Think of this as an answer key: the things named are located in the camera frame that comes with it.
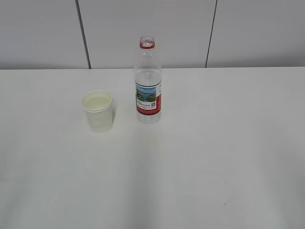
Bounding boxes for clear plastic water bottle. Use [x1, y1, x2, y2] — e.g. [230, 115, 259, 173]
[134, 36, 162, 124]

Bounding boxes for white paper cup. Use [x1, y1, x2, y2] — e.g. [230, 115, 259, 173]
[81, 90, 113, 132]

